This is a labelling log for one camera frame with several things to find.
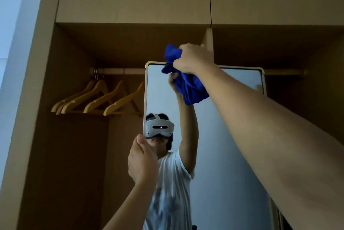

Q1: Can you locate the person's right hand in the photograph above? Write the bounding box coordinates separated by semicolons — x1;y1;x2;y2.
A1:
172;43;218;77

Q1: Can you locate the blue microfibre cloth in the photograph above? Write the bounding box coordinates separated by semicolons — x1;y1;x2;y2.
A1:
161;44;210;106

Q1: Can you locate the person's left forearm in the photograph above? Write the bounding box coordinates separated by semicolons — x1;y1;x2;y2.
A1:
102;181;158;230

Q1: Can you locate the tall framed mirror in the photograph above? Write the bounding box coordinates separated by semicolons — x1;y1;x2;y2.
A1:
142;61;283;230

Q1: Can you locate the wooden clothes rod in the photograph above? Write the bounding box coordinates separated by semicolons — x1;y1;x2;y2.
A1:
90;67;308;77

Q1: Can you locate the person's left hand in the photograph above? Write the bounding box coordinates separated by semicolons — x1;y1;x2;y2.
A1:
128;134;159;186

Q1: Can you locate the person's right forearm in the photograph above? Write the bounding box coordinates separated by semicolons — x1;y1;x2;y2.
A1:
197;64;344;230

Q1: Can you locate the light wooden wardrobe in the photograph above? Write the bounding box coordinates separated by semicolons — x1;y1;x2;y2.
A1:
0;0;344;230

